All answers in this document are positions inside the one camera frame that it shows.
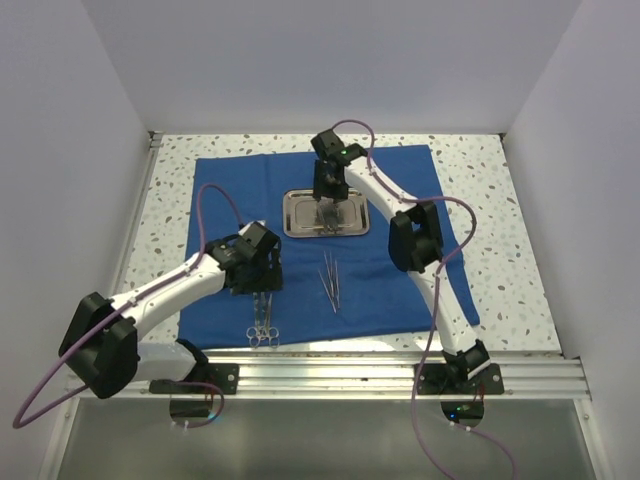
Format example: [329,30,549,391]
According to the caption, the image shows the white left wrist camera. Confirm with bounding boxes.
[238,221,281,258]

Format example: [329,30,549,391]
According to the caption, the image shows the aluminium mounting rail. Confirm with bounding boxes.
[64,349,591,401]

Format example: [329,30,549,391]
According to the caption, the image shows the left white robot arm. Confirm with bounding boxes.
[59,235,283,399]

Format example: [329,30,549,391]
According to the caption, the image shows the stainless steel tray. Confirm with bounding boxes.
[282,189,371,239]

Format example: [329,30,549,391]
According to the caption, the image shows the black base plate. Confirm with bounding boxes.
[149,363,240,395]
[417,363,505,396]

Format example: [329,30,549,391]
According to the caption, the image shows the steel forceps in tray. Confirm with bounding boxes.
[316,199,342,235]

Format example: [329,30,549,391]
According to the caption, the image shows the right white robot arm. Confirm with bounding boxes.
[311,136,490,393]

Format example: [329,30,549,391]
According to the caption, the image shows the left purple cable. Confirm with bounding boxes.
[12,183,249,430]

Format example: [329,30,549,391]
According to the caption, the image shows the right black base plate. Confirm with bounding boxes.
[417,363,505,396]

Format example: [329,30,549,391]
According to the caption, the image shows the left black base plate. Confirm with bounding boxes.
[149,363,240,395]

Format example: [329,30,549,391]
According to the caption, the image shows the blue surgical cloth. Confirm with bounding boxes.
[178,145,480,349]

